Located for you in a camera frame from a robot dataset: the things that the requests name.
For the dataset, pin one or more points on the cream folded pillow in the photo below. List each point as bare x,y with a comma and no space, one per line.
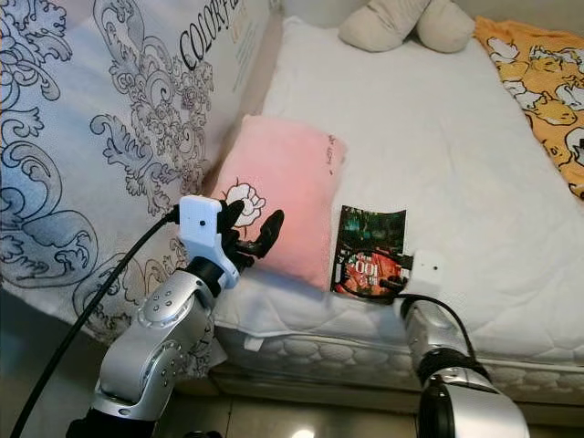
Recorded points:
392,23

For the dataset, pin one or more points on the yellow cartoon egg quilt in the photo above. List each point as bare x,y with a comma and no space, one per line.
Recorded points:
543,91

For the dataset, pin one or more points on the printed scroll pattern headboard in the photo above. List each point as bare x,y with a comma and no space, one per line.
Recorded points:
91,137

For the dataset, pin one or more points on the white quilted mattress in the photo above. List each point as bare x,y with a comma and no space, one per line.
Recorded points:
438,137

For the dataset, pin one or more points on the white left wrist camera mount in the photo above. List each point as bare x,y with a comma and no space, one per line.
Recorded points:
201,228

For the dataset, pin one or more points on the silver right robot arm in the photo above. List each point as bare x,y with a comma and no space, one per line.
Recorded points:
465,383

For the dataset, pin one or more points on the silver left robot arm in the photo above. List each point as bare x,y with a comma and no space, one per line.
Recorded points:
155,351

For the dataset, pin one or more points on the dark red snack packet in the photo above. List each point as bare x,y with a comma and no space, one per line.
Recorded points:
365,237

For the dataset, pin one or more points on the pink pillow with cartoon print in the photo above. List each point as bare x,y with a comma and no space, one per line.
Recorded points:
283,173

